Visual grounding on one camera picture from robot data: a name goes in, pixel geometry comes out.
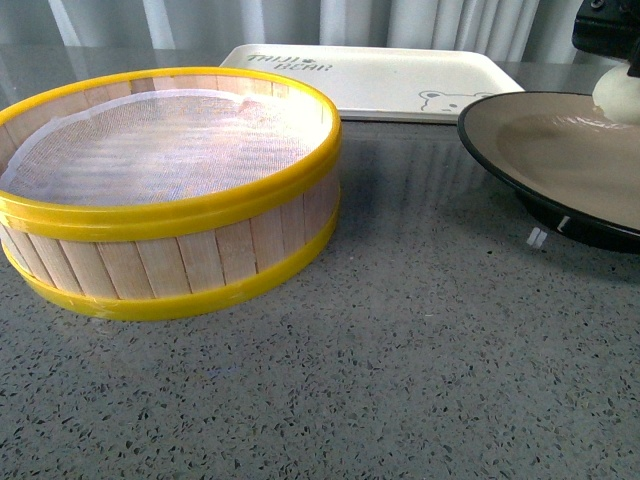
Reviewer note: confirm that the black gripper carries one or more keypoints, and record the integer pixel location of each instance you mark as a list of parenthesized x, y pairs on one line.
[(609, 28)]

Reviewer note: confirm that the white steamed bun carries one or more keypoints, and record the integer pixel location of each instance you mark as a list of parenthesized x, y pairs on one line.
[(617, 95)]

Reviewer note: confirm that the white bear print tray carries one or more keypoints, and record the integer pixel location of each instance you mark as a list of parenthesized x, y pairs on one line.
[(383, 84)]

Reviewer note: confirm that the grey pleated curtain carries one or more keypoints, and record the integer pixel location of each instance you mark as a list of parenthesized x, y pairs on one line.
[(511, 31)]

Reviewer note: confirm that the white mesh steamer liner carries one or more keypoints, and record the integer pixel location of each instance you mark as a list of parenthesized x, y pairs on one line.
[(163, 146)]

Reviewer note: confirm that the yellow rimmed bamboo steamer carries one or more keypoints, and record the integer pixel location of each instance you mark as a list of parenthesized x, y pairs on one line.
[(178, 258)]

